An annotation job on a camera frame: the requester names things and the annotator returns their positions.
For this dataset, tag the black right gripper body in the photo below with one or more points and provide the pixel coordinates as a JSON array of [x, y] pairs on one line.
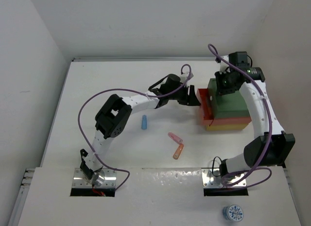
[[224, 82]]

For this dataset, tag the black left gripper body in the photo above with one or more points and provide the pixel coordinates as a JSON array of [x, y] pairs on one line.
[[182, 97]]

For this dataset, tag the red drawer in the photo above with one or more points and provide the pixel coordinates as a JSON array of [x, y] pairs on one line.
[[205, 114]]

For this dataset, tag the pink highlighter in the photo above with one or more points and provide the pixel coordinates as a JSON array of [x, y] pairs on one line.
[[175, 138]]

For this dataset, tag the orange highlighter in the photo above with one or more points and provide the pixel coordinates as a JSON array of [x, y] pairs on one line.
[[178, 151]]

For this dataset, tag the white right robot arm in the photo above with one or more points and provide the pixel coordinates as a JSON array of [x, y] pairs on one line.
[[271, 144]]

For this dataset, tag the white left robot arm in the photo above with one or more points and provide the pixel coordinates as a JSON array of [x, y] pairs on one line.
[[113, 116]]

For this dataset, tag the stacked drawer cabinet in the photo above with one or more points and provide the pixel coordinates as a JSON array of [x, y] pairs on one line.
[[229, 112]]

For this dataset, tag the blue patterned tape roll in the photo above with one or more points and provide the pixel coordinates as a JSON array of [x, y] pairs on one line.
[[233, 213]]

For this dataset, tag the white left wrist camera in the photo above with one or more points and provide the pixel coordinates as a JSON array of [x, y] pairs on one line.
[[186, 76]]

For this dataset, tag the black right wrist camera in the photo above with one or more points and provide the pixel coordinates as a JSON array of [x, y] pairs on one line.
[[239, 59]]

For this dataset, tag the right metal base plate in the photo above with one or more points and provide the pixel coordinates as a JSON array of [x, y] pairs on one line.
[[213, 180]]

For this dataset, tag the metal base plate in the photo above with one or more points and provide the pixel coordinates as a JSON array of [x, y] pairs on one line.
[[102, 179], [213, 180]]

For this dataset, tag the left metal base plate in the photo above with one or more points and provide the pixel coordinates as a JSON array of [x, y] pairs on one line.
[[102, 179]]

